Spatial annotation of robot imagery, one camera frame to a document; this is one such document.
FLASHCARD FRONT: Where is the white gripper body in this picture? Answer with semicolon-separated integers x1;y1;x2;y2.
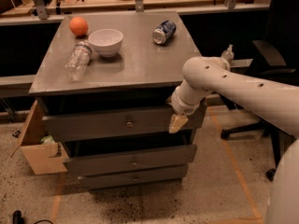
168;85;206;116

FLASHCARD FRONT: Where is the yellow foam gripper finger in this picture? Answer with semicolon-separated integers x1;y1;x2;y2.
169;114;188;133

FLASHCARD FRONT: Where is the grey top drawer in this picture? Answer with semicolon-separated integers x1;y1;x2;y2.
42;102;207;143

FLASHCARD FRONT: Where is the grey drawer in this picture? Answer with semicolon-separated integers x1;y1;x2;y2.
78;164;188;189
42;102;207;143
64;145;197;176

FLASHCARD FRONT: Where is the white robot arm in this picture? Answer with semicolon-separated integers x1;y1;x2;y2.
169;57;299;224

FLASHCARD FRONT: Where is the grey middle drawer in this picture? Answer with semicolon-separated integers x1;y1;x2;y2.
64;145;197;176

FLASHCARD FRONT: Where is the grey bottom drawer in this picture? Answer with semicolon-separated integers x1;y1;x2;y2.
78;164;188;189

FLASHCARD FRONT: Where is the grey drawer cabinet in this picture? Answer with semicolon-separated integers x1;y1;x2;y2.
28;10;215;190

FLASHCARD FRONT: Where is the hand sanitizer pump bottle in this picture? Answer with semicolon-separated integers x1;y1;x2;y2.
221;44;235;63

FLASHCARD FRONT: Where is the blue soda can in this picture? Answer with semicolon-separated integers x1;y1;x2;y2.
152;21;177;45

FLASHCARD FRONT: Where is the white bowl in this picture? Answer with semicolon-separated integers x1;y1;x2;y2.
89;29;123;57

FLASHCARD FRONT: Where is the clear plastic water bottle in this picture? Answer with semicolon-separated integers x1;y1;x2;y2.
64;40;93;81

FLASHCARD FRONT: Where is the orange fruit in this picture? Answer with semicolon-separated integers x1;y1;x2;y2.
69;17;89;36

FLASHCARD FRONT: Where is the cardboard box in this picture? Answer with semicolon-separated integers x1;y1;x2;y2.
10;101;68;175

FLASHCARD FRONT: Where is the black object on floor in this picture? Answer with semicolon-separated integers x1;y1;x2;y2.
12;210;24;224

